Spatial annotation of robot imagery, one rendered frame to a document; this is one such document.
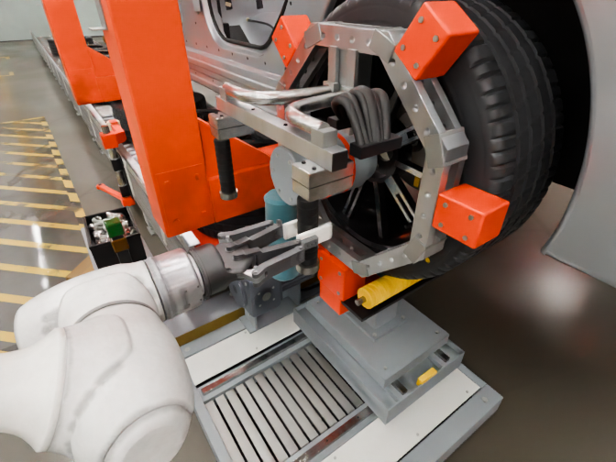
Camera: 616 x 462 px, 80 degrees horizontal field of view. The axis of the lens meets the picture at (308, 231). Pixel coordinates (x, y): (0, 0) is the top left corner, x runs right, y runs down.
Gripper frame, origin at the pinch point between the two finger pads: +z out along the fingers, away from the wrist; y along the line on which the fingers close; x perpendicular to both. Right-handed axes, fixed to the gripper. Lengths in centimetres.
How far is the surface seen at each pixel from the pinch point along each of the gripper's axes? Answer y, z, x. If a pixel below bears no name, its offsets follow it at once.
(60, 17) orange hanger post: -253, -6, 21
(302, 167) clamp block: -0.1, -1.1, 12.1
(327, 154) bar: 3.0, 1.4, 14.6
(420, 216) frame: 7.4, 20.4, -0.5
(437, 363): 6, 48, -67
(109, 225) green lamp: -53, -27, -17
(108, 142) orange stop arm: -181, -8, -36
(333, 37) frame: -20.4, 20.4, 27.1
